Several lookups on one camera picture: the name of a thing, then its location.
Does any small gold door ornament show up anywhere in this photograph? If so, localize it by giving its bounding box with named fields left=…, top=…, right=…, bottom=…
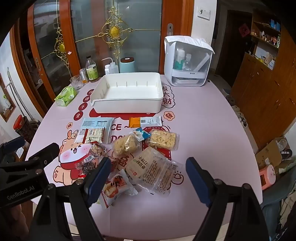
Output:
left=46, top=23, right=74, bottom=67

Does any pink plastic container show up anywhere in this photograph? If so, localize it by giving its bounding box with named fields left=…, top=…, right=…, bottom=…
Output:
left=259, top=164, right=277, bottom=189

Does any red hanging knot ornament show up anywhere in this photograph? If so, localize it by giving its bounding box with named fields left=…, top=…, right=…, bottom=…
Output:
left=239, top=24, right=249, bottom=39

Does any wooden framed glass door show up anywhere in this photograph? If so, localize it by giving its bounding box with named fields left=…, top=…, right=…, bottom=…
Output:
left=10, top=0, right=77, bottom=116
left=61, top=0, right=195, bottom=78

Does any red lid container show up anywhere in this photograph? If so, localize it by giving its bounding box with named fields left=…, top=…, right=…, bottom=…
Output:
left=13, top=116, right=35, bottom=139

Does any white countertop appliance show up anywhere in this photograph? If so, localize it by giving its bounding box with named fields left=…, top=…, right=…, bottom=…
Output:
left=164, top=35, right=215, bottom=87

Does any clear squeeze wash bottle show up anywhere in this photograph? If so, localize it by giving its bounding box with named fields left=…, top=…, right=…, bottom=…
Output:
left=101, top=57, right=119, bottom=75

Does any red striped snack packet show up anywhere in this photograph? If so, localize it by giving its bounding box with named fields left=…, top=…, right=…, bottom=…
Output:
left=74, top=128, right=106, bottom=144

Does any small blue white packet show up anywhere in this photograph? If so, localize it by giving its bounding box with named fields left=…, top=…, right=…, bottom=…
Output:
left=132, top=128, right=151, bottom=141

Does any silver metal can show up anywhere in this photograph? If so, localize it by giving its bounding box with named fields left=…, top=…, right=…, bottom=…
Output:
left=80, top=68, right=89, bottom=84

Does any green tissue pack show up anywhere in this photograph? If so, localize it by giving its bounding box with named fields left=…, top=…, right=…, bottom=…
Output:
left=54, top=86, right=77, bottom=107

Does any red white snack packet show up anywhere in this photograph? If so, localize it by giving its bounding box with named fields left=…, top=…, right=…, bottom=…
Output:
left=98, top=169, right=138, bottom=209

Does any large clear cracker packet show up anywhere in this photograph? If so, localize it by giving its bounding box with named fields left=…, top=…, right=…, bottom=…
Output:
left=125, top=147, right=183, bottom=197

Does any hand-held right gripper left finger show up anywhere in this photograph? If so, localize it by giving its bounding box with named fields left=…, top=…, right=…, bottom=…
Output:
left=29, top=157, right=112, bottom=241

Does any dark snack packet barcode label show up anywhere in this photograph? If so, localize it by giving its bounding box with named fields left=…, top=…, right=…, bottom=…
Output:
left=75, top=154, right=102, bottom=179

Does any clear drinking glass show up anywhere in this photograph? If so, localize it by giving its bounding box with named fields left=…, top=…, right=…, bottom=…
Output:
left=70, top=75, right=84, bottom=91

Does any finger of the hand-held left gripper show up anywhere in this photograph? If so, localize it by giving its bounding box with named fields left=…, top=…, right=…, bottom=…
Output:
left=0, top=136, right=26, bottom=160
left=0, top=142, right=60, bottom=186

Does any clear bag of yellow puffs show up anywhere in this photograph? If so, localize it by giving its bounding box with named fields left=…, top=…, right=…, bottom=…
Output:
left=112, top=133, right=141, bottom=154
left=146, top=129, right=180, bottom=151

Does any large gold door ornament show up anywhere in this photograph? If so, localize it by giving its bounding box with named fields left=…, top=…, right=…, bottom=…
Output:
left=75, top=6, right=161, bottom=56

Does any white light switch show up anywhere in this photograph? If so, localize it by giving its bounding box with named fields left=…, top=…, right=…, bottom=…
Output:
left=198, top=6, right=211, bottom=19

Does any teal canister brown lid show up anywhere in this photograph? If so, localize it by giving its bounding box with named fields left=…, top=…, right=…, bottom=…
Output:
left=120, top=57, right=136, bottom=73

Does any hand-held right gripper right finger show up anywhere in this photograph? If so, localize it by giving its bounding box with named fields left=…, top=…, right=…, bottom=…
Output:
left=186, top=157, right=270, bottom=241

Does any orange white bar packet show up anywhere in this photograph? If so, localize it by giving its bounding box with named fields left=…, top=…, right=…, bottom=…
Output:
left=129, top=116, right=162, bottom=128

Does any clear bottle green label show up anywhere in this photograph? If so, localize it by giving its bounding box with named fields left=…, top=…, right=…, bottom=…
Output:
left=85, top=56, right=99, bottom=83

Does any grey blue chair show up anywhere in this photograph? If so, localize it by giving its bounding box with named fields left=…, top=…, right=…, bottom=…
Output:
left=260, top=185, right=296, bottom=241

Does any wooden cabinet with shelves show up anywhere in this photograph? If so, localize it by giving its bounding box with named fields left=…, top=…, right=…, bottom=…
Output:
left=231, top=9, right=296, bottom=153

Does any white plastic bin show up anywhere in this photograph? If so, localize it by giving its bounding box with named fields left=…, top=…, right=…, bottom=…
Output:
left=90, top=72, right=162, bottom=114

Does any cardboard box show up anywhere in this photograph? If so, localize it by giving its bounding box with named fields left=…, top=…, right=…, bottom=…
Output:
left=255, top=137, right=290, bottom=169

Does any light blue snack packet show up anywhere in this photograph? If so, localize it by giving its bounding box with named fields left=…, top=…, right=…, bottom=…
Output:
left=80, top=117, right=115, bottom=144

